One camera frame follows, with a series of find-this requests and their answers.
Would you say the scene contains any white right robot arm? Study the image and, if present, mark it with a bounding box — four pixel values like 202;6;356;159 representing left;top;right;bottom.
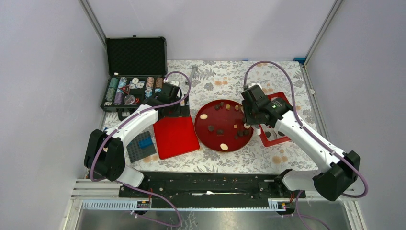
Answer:
241;85;361;201

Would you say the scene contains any white oval chocolate left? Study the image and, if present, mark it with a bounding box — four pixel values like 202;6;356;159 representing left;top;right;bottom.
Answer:
200;114;208;120

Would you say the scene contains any round red plate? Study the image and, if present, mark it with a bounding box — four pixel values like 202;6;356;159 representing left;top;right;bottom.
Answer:
194;99;255;152

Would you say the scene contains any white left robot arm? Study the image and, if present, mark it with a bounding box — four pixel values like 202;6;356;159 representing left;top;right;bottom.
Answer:
84;83;189;197

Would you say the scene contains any dark chocolate alone left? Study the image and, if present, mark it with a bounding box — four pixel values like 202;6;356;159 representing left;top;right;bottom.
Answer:
207;125;214;132

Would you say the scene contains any white oval chocolate bottom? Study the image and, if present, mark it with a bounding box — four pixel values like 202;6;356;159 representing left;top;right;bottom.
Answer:
220;143;228;151

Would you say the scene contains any floral table cloth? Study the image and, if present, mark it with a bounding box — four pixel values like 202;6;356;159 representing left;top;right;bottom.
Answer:
125;60;317;174

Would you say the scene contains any blue lego brick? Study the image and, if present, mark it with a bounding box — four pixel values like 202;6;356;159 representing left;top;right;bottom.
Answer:
138;137;154;149

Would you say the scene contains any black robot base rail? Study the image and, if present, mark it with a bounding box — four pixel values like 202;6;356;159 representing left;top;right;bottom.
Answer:
118;171;306;209

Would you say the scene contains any white oval chocolate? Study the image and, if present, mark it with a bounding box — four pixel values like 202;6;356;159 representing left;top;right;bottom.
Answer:
200;114;208;120
220;143;228;151

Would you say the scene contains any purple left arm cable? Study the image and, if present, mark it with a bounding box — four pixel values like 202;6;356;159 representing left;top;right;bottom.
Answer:
89;71;192;229

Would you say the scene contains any grey lego baseplate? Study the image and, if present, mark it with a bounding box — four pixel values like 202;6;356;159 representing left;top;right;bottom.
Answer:
126;131;157;163

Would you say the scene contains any blue fifty poker chip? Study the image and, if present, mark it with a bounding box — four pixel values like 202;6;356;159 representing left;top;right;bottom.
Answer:
145;89;153;96

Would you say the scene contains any black poker chip case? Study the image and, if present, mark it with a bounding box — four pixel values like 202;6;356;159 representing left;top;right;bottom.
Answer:
100;36;168;113

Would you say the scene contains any red chocolate box tray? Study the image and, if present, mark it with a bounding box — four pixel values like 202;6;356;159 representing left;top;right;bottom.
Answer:
259;92;291;147

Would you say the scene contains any red square box lid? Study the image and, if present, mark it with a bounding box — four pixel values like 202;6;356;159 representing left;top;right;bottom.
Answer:
153;116;200;160

